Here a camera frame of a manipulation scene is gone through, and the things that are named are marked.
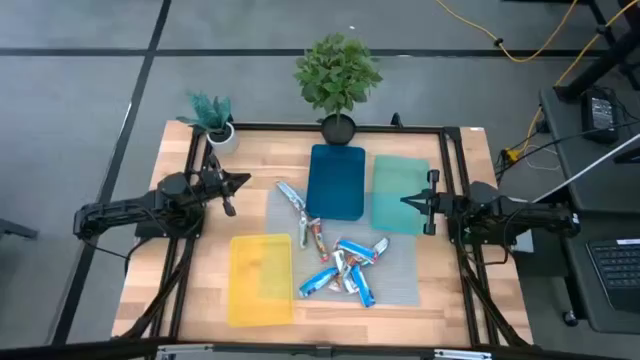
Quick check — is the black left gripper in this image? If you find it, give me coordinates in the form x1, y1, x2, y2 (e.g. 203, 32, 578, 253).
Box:
199, 152, 252, 218

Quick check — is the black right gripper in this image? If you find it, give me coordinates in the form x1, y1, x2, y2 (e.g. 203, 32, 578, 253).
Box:
400, 169, 466, 236

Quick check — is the white red granola bar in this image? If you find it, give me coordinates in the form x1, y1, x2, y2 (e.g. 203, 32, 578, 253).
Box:
329, 248, 360, 295

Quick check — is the teal plastic tray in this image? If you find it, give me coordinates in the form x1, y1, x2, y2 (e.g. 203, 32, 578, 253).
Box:
370, 154, 432, 236

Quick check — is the teal plant white pot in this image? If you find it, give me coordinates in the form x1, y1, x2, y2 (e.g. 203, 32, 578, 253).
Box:
174, 91, 240, 155

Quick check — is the grey woven mat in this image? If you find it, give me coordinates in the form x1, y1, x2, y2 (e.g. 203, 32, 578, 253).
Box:
264, 187, 421, 307

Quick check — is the blue plastic tray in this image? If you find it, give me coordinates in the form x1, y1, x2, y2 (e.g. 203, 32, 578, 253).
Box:
305, 143, 367, 222

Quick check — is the yellow plastic tray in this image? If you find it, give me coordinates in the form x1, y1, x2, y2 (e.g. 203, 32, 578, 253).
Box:
227, 233, 295, 329

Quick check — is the green leafy plant black pot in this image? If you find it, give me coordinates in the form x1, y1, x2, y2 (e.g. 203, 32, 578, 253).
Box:
292, 32, 385, 147

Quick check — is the white rod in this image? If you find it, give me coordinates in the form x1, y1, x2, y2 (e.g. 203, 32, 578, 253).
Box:
532, 132, 640, 204

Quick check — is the black side desk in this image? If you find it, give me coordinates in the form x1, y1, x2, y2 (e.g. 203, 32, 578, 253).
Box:
539, 87, 640, 335

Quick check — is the black power adapter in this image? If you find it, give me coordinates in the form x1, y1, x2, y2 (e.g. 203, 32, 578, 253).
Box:
581, 88, 620, 145

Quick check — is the black laptop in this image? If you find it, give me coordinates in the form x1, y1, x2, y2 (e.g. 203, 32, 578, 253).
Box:
585, 238, 640, 315

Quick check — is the dark grey chair leg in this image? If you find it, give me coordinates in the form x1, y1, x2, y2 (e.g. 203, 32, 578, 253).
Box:
0, 218, 40, 241

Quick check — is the black stand leg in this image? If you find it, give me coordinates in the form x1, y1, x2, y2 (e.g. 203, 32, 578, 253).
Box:
552, 0, 640, 104

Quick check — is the black metal beam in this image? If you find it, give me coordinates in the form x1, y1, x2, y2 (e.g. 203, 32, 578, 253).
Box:
0, 337, 640, 360

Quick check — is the black metal frame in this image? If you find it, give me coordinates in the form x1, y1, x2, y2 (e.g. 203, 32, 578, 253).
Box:
119, 112, 534, 349

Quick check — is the black cable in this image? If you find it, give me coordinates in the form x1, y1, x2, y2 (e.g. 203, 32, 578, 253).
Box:
494, 119, 640, 176

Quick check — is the silver metal bracket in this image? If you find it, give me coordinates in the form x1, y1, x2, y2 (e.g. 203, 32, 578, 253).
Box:
157, 343, 215, 360
433, 348, 494, 360

